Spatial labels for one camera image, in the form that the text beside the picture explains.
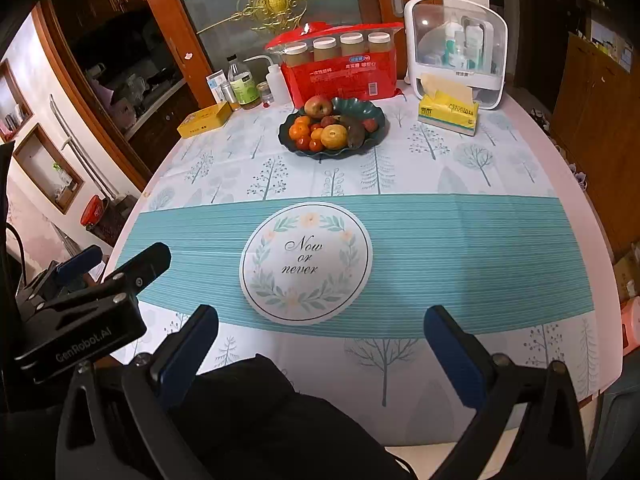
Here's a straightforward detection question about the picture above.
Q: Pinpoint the dark green wavy plate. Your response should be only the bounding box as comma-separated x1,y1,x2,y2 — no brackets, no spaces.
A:
278,97,390,160

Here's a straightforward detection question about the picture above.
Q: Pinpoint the wall niche shelf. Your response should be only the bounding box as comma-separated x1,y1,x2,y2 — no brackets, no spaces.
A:
12,122,86,215

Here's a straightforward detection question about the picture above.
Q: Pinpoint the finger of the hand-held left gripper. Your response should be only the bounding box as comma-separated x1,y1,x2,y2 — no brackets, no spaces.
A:
95,242,172,306
50,245,107,291

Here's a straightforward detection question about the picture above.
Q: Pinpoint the white blue small box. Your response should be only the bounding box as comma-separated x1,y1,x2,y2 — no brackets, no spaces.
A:
206,71,228,105

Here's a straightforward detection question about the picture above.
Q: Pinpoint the red-yellow apple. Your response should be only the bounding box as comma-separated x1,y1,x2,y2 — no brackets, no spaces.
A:
304,94,334,119

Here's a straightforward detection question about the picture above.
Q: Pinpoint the dark brown avocado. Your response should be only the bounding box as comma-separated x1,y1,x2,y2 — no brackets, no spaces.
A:
340,115,367,150

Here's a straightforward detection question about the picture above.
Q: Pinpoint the wooden cabinet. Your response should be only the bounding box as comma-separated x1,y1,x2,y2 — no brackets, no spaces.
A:
39,0,222,188

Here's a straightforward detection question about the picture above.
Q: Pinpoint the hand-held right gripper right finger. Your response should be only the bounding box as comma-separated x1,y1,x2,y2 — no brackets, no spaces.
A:
423,304,587,480

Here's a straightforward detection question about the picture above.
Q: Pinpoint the clear zip bag red top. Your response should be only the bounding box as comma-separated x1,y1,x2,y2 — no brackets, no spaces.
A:
265,22,405,68

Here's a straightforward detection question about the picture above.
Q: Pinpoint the white bottle teal cap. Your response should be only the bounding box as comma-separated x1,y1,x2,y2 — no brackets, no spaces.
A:
444,22,468,68

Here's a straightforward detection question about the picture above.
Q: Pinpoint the flat yellow box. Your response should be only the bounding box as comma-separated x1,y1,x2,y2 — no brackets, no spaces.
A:
177,101,234,139

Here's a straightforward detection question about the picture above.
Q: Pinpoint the white squeeze bottle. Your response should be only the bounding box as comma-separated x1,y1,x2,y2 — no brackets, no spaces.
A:
249,54,291,106

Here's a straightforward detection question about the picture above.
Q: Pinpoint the brown wooden wardrobe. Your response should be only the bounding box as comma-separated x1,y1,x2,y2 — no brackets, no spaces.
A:
549,30,640,263

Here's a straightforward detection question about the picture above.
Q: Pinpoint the red container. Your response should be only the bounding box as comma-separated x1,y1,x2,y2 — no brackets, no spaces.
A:
80,195,109,231

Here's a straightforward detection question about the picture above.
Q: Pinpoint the white clear storage box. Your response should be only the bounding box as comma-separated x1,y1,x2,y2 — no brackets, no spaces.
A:
403,0,509,111

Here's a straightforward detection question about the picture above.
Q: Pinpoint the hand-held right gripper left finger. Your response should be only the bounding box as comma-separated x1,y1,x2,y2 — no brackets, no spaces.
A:
55,304,220,480

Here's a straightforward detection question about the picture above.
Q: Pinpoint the red paper cup packet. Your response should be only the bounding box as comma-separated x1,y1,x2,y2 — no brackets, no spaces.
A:
279,49,404,109

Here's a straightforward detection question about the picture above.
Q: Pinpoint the glass bottle green label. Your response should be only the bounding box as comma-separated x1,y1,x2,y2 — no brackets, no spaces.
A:
227,55,262,111

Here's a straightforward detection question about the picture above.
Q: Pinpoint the large yellow-orange orange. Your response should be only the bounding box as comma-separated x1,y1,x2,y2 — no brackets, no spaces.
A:
321,124,349,150

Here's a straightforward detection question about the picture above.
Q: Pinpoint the person's dark clothing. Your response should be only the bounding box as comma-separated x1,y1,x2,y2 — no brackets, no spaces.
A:
170,353,417,480

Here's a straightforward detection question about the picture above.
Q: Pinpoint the white plastic bottle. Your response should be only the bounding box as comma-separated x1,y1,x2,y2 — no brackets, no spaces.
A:
465,25,486,68

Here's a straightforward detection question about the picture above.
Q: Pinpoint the black cable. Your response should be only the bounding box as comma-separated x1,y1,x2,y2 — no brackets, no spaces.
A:
4,224,29,293

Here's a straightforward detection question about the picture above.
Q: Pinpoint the yellow tissue box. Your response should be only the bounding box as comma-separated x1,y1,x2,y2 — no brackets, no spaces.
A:
417,74,480,139

